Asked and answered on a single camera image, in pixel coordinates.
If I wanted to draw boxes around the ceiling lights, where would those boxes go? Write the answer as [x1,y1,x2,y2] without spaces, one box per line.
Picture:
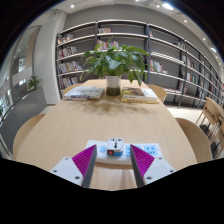
[68,0,219,54]

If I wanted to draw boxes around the grey shelf unit with books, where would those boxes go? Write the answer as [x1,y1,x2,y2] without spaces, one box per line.
[54,19,224,109]

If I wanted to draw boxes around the small green background plant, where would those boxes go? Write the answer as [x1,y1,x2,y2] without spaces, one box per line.
[26,75,44,93]

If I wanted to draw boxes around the white book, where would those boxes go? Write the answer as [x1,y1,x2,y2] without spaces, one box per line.
[63,85,106,102]

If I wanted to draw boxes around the yellow book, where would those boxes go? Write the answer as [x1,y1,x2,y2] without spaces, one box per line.
[120,86,160,104]

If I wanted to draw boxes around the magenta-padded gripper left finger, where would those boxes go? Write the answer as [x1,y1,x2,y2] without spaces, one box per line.
[49,144,98,189]

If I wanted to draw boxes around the green potted plant, white pot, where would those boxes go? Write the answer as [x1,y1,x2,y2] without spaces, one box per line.
[79,36,151,98]

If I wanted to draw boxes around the slatted wooden chairs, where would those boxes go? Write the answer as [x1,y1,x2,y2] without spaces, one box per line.
[194,96,224,160]

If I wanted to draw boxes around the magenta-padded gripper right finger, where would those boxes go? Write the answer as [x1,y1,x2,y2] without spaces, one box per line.
[129,143,177,189]

